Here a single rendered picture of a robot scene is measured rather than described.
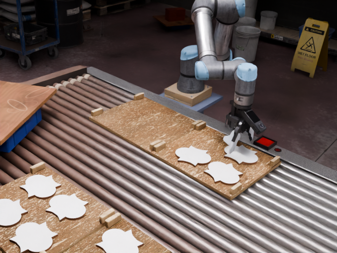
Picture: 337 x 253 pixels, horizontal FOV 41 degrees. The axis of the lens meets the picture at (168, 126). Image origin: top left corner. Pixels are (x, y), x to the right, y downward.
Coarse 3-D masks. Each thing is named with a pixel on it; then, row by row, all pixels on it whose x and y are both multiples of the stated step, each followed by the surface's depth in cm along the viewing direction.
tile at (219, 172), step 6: (216, 162) 180; (210, 168) 176; (216, 168) 176; (222, 168) 177; (228, 168) 177; (210, 174) 173; (216, 174) 173; (222, 174) 173; (228, 174) 173; (234, 174) 173; (240, 174) 174; (216, 180) 169; (222, 180) 170; (228, 180) 170; (234, 180) 170
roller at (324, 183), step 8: (96, 80) 252; (112, 88) 244; (128, 96) 237; (280, 160) 189; (288, 168) 185; (296, 168) 184; (304, 176) 181; (312, 176) 180; (320, 184) 177; (328, 184) 176; (336, 192) 173
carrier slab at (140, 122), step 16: (112, 112) 215; (128, 112) 216; (144, 112) 217; (160, 112) 218; (176, 112) 219; (112, 128) 202; (128, 128) 203; (144, 128) 204; (160, 128) 204; (176, 128) 205; (144, 144) 192
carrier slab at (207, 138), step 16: (208, 128) 207; (176, 144) 193; (192, 144) 194; (208, 144) 194; (224, 144) 195; (240, 144) 196; (160, 160) 184; (176, 160) 182; (224, 160) 184; (192, 176) 174; (208, 176) 173; (240, 176) 174; (256, 176) 175; (224, 192) 165; (240, 192) 167
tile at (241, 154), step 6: (228, 150) 189; (234, 150) 189; (240, 150) 189; (246, 150) 189; (228, 156) 185; (234, 156) 185; (240, 156) 185; (246, 156) 185; (252, 156) 185; (240, 162) 181; (246, 162) 181; (252, 162) 181
